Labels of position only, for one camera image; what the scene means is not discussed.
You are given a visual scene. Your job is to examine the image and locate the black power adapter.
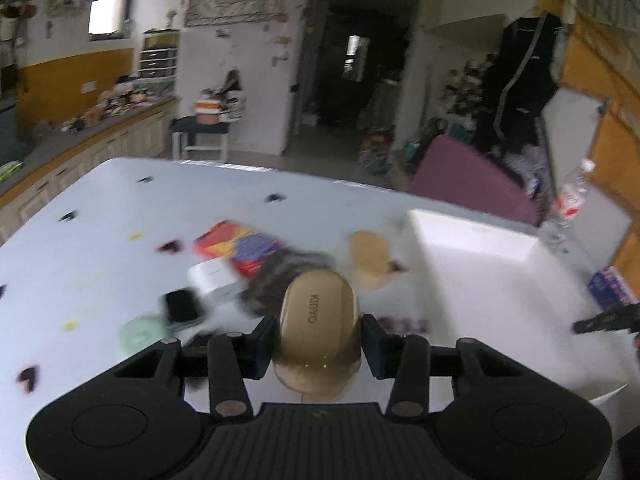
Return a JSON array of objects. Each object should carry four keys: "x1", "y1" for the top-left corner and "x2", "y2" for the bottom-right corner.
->
[{"x1": 183, "y1": 330, "x2": 224, "y2": 391}]

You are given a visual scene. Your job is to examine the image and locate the dark brown wavy hair claw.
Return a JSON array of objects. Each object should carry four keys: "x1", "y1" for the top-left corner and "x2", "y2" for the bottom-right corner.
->
[{"x1": 240, "y1": 247, "x2": 335, "y2": 316}]

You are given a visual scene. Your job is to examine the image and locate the smartwatch with black screen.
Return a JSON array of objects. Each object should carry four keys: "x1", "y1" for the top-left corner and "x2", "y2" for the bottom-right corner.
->
[{"x1": 160, "y1": 288, "x2": 205, "y2": 330}]

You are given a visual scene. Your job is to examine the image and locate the white power adapter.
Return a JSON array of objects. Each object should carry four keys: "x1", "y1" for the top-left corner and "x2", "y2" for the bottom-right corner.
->
[{"x1": 186, "y1": 258, "x2": 246, "y2": 307}]

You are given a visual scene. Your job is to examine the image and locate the beige Kinyo case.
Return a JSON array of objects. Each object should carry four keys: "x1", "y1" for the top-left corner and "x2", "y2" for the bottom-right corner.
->
[{"x1": 272, "y1": 269, "x2": 361, "y2": 403}]

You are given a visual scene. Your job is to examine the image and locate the mint green round tape measure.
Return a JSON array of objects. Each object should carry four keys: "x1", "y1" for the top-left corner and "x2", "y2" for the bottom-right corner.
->
[{"x1": 117, "y1": 314, "x2": 170, "y2": 358}]

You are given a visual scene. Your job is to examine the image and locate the oval wooden block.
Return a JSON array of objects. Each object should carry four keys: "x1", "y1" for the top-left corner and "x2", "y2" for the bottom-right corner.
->
[{"x1": 349, "y1": 230, "x2": 402, "y2": 289}]

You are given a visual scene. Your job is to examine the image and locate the colourful card box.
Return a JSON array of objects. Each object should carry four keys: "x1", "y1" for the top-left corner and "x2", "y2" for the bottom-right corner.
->
[{"x1": 194, "y1": 220, "x2": 283, "y2": 278}]

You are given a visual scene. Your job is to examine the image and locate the white cardboard tray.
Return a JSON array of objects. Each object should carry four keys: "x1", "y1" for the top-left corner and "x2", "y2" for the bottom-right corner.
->
[{"x1": 400, "y1": 209, "x2": 629, "y2": 404}]

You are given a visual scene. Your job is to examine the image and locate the purple tissue pack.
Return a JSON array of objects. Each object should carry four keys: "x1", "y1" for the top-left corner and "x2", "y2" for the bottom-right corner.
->
[{"x1": 587, "y1": 266, "x2": 639, "y2": 311}]

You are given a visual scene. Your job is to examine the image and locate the clear water bottle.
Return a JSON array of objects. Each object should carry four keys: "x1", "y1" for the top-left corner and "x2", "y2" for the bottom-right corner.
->
[{"x1": 539, "y1": 158, "x2": 596, "y2": 250}]

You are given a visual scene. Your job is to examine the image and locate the purple armchair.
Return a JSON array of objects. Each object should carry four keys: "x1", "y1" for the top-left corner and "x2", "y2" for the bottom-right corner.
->
[{"x1": 408, "y1": 136, "x2": 540, "y2": 226}]

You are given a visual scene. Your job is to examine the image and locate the small dark stool table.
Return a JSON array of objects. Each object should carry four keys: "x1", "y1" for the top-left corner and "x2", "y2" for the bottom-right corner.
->
[{"x1": 170, "y1": 116, "x2": 230, "y2": 164}]

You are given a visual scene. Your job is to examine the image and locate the pink pot on stool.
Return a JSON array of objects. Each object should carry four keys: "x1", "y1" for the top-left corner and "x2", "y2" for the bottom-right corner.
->
[{"x1": 193, "y1": 99, "x2": 224, "y2": 125}]

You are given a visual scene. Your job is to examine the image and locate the black hanging jacket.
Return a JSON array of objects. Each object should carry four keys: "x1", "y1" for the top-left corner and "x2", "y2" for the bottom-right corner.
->
[{"x1": 474, "y1": 13, "x2": 562, "y2": 153}]

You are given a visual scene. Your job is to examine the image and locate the white cabinet counter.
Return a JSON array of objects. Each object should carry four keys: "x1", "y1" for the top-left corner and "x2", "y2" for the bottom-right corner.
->
[{"x1": 1, "y1": 96, "x2": 179, "y2": 242}]

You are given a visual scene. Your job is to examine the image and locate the plastic drawer unit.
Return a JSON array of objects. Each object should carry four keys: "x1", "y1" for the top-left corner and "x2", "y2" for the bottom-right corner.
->
[{"x1": 138, "y1": 28, "x2": 180, "y2": 79}]

